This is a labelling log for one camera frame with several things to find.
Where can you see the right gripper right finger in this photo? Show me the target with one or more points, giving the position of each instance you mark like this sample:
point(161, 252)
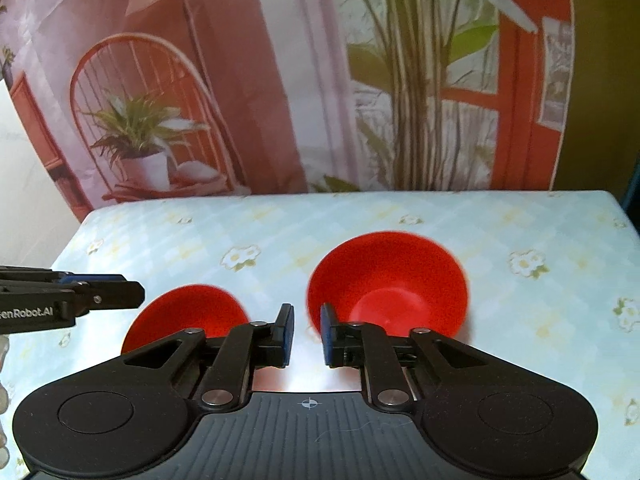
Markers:
point(367, 348)

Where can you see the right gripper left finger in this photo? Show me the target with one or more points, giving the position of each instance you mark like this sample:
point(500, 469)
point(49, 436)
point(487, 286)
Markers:
point(231, 361)

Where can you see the red bowl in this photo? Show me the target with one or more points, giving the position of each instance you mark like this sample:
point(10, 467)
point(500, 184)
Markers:
point(396, 280)
point(192, 306)

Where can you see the left hand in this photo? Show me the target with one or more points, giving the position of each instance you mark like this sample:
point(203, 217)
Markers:
point(4, 402)

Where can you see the floral tablecloth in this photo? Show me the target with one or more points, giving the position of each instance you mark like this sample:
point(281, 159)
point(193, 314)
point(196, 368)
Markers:
point(553, 279)

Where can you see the printed backdrop cloth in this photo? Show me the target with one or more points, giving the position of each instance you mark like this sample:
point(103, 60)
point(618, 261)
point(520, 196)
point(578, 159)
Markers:
point(127, 100)

